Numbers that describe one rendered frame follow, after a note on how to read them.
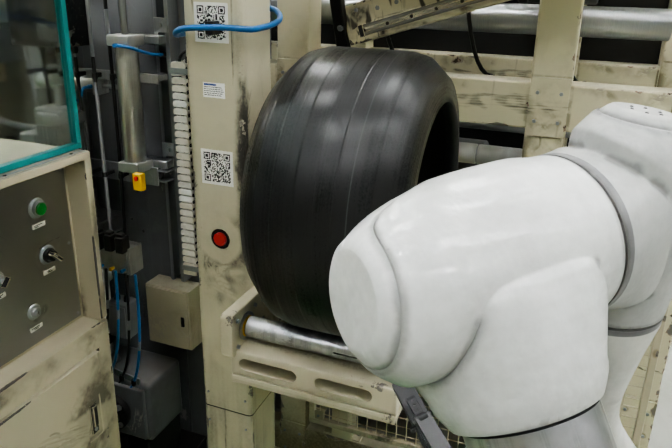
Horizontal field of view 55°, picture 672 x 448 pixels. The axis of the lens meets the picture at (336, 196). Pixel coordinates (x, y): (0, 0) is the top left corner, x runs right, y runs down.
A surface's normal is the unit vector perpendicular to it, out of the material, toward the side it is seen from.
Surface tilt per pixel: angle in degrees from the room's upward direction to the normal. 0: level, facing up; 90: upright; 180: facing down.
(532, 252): 61
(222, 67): 90
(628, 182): 41
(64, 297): 90
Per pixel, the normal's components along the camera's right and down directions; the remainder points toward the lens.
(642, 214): 0.40, -0.14
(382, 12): -0.37, 0.29
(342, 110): -0.23, -0.48
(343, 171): -0.32, -0.15
